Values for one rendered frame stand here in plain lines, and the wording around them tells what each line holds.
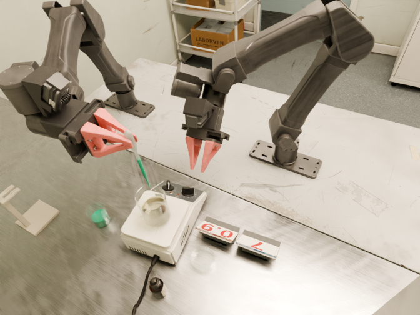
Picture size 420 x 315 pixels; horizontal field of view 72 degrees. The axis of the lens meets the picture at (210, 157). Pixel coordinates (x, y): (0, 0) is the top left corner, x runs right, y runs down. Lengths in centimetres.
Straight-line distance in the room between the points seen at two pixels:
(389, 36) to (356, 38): 278
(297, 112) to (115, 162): 55
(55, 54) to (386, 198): 83
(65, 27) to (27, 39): 132
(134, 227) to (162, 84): 69
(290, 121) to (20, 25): 164
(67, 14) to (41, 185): 49
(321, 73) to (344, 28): 11
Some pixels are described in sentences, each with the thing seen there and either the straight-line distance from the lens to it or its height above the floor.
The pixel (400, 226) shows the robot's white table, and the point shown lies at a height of 90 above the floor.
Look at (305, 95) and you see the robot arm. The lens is 71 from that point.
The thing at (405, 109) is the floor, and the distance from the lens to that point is 279.
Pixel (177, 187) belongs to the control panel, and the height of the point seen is 94.
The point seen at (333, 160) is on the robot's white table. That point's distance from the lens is 91.
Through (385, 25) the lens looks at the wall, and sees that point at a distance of 338.
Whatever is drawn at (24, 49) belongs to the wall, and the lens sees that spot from 204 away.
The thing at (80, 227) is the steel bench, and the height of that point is 90.
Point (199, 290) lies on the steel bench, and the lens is 68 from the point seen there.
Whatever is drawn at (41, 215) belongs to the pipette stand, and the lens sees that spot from 90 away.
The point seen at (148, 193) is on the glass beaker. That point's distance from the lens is 65.
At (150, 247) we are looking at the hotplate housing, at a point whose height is 97.
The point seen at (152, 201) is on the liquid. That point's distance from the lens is 65.
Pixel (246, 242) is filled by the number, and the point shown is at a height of 93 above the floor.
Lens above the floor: 155
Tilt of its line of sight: 47 degrees down
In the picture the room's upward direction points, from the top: 6 degrees counter-clockwise
